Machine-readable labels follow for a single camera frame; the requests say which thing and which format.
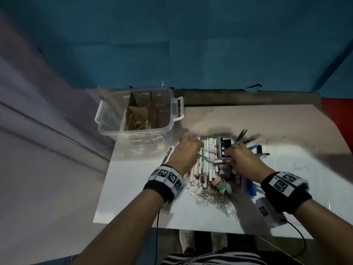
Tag blue backdrop cloth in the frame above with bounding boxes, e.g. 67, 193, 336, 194
0, 0, 353, 100

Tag black camera cable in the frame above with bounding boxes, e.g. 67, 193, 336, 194
280, 218, 307, 258
155, 209, 161, 265

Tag white shoe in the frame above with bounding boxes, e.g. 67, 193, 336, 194
211, 232, 228, 253
179, 230, 197, 254

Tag pile of silver paper clips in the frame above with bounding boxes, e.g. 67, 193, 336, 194
187, 184, 239, 222

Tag black stapler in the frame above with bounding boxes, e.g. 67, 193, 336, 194
220, 138, 235, 158

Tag striped shirt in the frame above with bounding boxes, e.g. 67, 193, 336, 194
161, 251, 268, 265

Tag person's left forearm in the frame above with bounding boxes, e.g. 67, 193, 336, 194
74, 189, 166, 265

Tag brown cardboard divider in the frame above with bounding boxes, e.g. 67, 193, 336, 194
122, 91, 170, 132

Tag black wristband with marker tags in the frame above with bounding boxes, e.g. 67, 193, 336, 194
260, 171, 313, 214
143, 164, 186, 203

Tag person's right hand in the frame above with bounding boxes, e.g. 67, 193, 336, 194
224, 143, 276, 184

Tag person's left hand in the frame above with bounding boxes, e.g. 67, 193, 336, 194
167, 136, 204, 177

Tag row of white marker pens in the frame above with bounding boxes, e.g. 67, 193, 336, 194
203, 137, 221, 183

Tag person's right forearm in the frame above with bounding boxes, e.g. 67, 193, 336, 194
292, 198, 353, 265

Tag grey slim pen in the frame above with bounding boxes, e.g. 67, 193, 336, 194
163, 146, 174, 165

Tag green tape roll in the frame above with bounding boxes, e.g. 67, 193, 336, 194
218, 181, 233, 195

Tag clear plastic storage box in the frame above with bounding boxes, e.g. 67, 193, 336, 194
95, 88, 185, 144

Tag red object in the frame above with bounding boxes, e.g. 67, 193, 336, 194
321, 98, 353, 153

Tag pile of assorted pens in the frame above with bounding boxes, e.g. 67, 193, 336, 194
186, 160, 211, 192

